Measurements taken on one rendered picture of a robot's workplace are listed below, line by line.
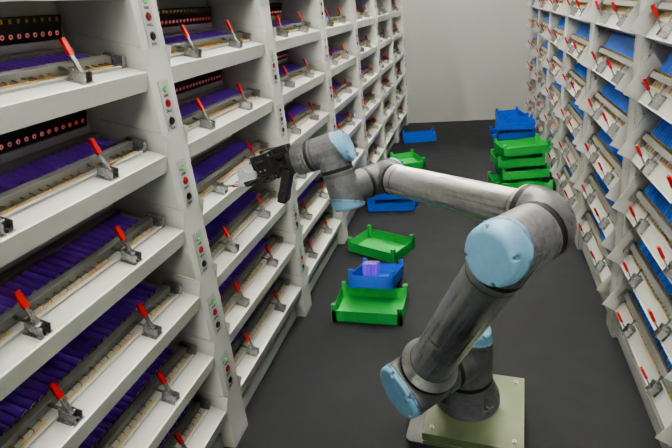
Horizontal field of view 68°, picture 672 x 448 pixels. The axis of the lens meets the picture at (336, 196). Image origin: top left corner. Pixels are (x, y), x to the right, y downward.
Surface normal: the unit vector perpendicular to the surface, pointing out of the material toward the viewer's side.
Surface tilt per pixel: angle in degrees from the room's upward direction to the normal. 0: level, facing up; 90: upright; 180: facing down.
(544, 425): 0
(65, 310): 15
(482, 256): 86
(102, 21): 90
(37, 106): 105
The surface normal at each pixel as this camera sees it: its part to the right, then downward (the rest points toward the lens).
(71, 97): 0.95, 0.24
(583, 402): -0.11, -0.93
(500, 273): -0.80, 0.22
